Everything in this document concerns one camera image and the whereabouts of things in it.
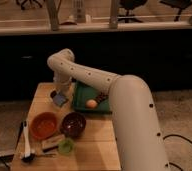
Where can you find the green plastic tray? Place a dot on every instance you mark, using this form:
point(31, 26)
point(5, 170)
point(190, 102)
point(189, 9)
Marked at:
point(83, 93)

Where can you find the black office chair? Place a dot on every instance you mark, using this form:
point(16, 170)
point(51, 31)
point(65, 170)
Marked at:
point(128, 6)

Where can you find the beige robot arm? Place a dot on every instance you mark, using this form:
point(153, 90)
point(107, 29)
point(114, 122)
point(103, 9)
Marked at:
point(138, 136)

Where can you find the black handled utensil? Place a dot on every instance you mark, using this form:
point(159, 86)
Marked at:
point(39, 155)

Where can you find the orange plastic bowl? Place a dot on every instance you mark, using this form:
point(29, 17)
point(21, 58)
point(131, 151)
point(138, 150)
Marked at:
point(43, 126)

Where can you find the green plastic cup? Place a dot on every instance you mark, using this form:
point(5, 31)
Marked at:
point(65, 146)

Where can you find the dark maroon bowl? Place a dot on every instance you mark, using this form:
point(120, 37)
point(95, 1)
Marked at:
point(73, 125)

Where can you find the wooden brush block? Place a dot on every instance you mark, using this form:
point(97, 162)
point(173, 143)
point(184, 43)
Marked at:
point(51, 142)

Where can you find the grey blue gripper body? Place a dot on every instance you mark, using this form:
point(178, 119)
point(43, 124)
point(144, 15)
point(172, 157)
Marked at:
point(58, 98)

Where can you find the dark brown object in tray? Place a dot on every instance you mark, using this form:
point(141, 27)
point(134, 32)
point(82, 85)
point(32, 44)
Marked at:
point(101, 97)

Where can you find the orange egg shaped object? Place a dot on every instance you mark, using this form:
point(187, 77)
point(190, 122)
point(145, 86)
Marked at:
point(91, 103)

